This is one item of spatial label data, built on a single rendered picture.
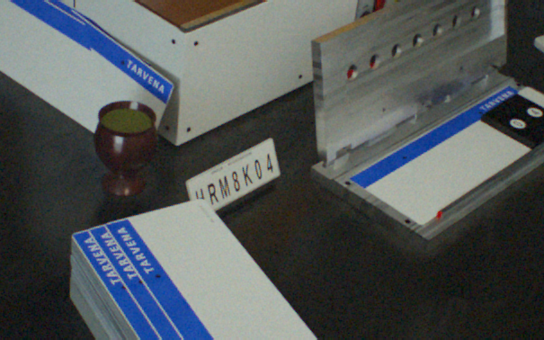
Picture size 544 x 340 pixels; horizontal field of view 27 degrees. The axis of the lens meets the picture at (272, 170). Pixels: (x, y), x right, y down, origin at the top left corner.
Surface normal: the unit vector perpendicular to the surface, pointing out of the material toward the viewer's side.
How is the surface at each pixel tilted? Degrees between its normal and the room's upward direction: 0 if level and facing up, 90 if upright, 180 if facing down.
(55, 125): 0
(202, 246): 0
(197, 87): 90
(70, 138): 0
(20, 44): 63
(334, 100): 76
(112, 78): 69
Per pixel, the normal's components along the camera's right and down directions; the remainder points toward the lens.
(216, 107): 0.72, 0.48
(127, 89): -0.65, 0.03
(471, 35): 0.72, 0.26
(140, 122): 0.11, -0.80
